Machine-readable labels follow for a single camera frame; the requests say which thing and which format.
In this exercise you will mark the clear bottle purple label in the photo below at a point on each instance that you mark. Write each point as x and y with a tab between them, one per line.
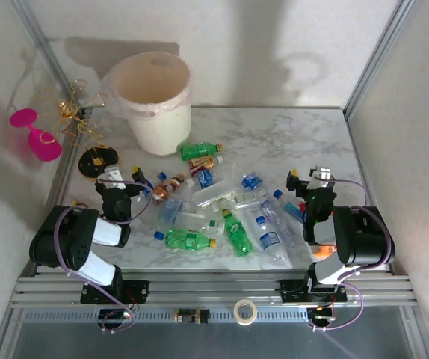
272	215

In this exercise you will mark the blue tinted square bottle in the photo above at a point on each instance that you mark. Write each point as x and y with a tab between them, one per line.
169	211

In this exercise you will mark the clear bottle white green label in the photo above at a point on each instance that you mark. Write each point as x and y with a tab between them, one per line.
245	198

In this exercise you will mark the dark blue bottle cap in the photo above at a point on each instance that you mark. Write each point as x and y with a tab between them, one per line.
158	235

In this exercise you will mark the tall clear bottle blue label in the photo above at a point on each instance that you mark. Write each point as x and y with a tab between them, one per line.
270	239

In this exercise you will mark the red label tea bottle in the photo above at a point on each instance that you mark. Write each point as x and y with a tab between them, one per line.
199	163

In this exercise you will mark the blue label bottle white cap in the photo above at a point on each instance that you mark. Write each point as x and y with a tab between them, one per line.
205	177

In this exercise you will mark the clear bottle green cap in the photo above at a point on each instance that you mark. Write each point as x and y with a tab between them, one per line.
194	221

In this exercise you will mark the green bottle yellow cap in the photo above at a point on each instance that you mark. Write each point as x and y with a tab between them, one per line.
184	240
199	150
238	235

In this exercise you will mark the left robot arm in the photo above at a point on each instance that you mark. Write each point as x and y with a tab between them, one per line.
72	239

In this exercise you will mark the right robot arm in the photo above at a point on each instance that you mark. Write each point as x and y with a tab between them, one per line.
364	239

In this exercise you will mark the cream waste bin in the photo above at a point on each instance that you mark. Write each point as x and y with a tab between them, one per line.
162	127

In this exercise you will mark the translucent plastic bin liner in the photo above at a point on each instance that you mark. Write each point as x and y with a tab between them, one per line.
107	89

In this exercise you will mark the orange plush toy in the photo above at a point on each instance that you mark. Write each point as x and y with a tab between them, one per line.
321	251

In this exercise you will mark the pink plastic goblet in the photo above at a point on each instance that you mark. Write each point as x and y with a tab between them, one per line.
44	147

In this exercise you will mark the small black circuit board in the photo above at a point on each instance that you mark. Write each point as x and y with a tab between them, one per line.
111	315
323	317

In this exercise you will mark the black gold cylinder device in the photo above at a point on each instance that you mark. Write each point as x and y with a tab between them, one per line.
190	316

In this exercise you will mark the white tape roll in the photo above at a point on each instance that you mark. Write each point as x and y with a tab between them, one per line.
235	311

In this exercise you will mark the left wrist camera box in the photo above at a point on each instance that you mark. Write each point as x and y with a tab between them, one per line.
113	175

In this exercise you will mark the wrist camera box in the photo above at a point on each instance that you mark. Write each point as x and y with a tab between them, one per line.
323	175
113	175

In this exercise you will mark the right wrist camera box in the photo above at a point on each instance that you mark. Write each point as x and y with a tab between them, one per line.
323	175

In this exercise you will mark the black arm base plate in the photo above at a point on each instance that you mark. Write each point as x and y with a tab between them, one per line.
139	289
291	295

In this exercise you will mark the aluminium rail frame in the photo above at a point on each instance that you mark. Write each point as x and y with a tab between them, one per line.
214	289

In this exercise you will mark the aluminium corner post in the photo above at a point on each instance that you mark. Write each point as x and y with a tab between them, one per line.
42	41
378	56

